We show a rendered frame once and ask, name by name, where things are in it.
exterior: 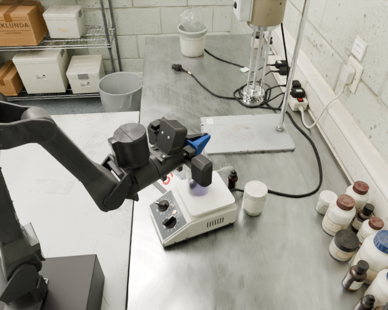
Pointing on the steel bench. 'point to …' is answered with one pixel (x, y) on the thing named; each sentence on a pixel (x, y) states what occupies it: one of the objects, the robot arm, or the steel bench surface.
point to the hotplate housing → (219, 216)
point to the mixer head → (260, 13)
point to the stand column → (293, 64)
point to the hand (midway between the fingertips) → (197, 141)
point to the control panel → (167, 215)
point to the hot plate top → (214, 196)
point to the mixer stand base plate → (246, 134)
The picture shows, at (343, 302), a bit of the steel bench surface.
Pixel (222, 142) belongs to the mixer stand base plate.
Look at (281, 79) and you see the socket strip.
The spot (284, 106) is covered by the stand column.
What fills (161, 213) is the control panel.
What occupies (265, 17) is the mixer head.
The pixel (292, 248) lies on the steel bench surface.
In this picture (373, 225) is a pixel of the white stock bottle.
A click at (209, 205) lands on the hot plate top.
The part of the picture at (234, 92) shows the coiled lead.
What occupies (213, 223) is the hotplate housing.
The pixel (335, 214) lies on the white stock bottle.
